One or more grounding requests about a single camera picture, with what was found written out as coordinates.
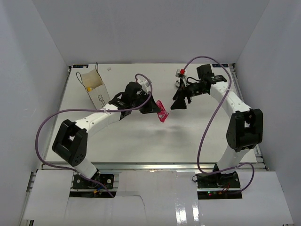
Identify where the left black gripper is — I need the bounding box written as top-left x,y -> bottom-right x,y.
131,91 -> 160,114

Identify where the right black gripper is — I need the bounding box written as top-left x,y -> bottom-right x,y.
171,78 -> 207,110

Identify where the red candy packet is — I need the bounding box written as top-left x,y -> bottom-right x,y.
156,100 -> 169,123

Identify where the brown torn snack wrapper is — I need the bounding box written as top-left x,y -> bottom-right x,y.
175,80 -> 181,89

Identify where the white coffee paper bag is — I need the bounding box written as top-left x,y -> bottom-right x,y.
76,63 -> 110,109

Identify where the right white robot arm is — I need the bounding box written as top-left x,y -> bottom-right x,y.
171,64 -> 263,188

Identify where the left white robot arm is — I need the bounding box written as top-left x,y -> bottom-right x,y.
52,79 -> 160,188

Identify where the blue label right corner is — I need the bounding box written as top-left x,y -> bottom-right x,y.
212,64 -> 229,68

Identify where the blue label corner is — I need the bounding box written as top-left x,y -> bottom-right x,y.
212,64 -> 229,68
72,64 -> 89,68

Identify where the blue label left corner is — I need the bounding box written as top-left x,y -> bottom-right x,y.
72,64 -> 89,68

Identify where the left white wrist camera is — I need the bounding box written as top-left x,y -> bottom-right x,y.
136,79 -> 151,93

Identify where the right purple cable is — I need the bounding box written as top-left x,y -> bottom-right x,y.
183,56 -> 256,195

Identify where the aluminium table frame rail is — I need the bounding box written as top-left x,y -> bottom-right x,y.
41,162 -> 268,171

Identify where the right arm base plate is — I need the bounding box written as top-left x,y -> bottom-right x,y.
192,172 -> 242,200

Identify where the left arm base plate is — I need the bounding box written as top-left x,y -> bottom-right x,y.
72,174 -> 114,190

